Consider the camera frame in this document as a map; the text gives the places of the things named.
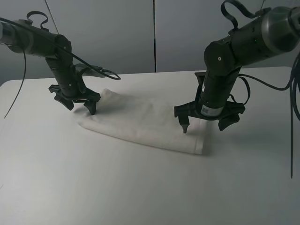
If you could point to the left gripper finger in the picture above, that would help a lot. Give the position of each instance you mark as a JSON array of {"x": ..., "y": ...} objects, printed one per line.
[
  {"x": 91, "y": 105},
  {"x": 67, "y": 103}
]

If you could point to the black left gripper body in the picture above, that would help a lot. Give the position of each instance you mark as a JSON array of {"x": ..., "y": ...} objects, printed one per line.
[{"x": 73, "y": 94}]

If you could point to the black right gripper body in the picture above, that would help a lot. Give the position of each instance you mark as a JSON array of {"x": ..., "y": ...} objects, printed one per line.
[{"x": 192, "y": 109}]

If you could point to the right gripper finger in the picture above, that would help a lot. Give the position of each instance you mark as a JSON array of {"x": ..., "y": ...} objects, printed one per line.
[
  {"x": 184, "y": 122},
  {"x": 227, "y": 121}
]

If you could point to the white towel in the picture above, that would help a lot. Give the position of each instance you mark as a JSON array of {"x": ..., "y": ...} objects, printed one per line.
[{"x": 146, "y": 121}]

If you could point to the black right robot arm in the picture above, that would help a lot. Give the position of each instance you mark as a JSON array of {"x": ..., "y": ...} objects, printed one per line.
[{"x": 271, "y": 32}]

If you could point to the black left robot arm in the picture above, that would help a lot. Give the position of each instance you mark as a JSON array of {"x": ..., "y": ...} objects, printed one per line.
[{"x": 22, "y": 37}]

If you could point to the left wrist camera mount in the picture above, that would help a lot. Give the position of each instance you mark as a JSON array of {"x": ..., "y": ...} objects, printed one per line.
[{"x": 90, "y": 70}]

